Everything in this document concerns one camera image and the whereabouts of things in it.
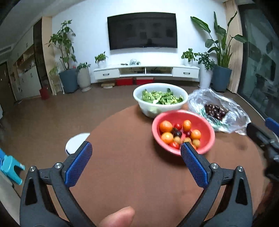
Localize large orange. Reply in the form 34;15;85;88
161;132;174;144
183;120;191;132

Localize red bin on floor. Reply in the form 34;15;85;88
39;87;50;100

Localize dark cherries pile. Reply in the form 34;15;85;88
204;104;228;121

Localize blue plastic stool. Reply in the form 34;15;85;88
1;150;25;185

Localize tall plant blue pot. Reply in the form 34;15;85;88
48;20;78;94
191;14;247;93

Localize tall plant blue pot right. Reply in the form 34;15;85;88
191;14;247;93

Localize red box under cabinet left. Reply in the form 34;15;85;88
115;78;134;86

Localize white plastic basin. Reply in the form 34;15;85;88
133;83;189;119

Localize red plum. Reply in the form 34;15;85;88
185;130;192;138

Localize plant white pot left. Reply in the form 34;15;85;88
77;62;91;92

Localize green vegetables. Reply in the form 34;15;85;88
141;88;183;105

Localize white shelving cabinet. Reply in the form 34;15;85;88
8;28;42;101

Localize small orange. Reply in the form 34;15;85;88
190;129;201;140

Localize red box under cabinet right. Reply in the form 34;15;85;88
135;77;154;85

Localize small plant on cabinet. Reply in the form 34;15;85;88
95;52;108;69
181;48;198;67

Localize dark purple plum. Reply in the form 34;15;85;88
172;128;182;137

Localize red tomato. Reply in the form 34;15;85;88
169;141;180;149
173;123;183;130

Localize white tv cabinet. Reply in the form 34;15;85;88
93;64;199;80

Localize person's left hand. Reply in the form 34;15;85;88
98;206;135;227

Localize tan round fruit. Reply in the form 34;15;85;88
174;136;182;145
192;139;201;148
183;137;192;144

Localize plant tall white pot right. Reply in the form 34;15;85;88
194;52;215;89

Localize brown tablecloth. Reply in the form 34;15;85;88
46;104;265;227

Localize small plant on cabinet left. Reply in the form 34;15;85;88
95;52;108;69

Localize small plant on cabinet right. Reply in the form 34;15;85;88
181;48;198;67

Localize wall television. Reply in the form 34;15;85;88
107;12;177;50

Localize clear plastic bag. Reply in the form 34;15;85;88
188;88;251;135

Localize red box under cabinet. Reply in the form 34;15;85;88
115;78;134;86
135;77;154;85

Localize red plastic basin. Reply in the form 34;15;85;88
152;110;215;156

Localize tall plant blue pot left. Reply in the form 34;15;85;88
48;20;78;94

